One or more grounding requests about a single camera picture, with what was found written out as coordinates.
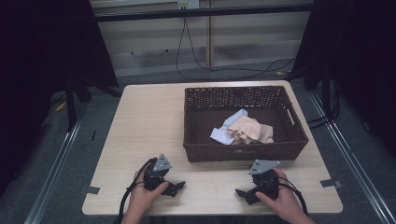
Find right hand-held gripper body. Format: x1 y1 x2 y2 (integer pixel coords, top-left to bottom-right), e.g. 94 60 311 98
247 159 281 201

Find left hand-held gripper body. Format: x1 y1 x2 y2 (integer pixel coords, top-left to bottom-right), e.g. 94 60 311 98
142 153 180 196

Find peach cloth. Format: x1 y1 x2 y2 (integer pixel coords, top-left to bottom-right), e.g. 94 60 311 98
226 116 276 146

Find light blue cloth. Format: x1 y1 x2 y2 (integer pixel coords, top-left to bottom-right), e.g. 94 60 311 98
209 108 249 146

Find brown woven basket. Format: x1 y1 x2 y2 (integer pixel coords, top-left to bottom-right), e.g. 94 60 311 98
182 85 310 163

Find person's left hand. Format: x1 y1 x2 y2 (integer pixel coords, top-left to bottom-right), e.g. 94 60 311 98
127 170 170 216

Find person's right hand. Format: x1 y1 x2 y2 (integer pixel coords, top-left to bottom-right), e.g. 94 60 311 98
254 167 304 219

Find black metal stand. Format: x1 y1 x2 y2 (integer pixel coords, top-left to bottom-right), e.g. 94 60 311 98
320 62 332 117
63 74 94 133

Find black curtain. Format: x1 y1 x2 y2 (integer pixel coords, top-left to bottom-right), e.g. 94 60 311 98
285 0 396 158
0 0 120 198

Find black horizontal bar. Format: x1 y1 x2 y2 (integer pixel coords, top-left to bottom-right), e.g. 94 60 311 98
92 3 316 23

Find white power outlet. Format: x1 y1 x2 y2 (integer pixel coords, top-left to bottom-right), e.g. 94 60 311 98
177 0 201 10

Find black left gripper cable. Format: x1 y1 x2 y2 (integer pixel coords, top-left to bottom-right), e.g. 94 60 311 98
116 157 159 224

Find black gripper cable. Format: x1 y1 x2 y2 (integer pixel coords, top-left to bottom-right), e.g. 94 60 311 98
277 176 309 217
116 157 159 224

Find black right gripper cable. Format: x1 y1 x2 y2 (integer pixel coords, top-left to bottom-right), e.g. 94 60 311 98
277 176 309 217

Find metal floor rail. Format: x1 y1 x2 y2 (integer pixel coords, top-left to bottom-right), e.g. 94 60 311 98
307 90 396 224
23 113 86 224

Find black floor cables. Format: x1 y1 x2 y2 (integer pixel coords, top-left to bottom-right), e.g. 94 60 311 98
305 79 342 131

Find black wall cable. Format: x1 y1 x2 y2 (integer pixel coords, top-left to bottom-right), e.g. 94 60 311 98
175 17 297 81

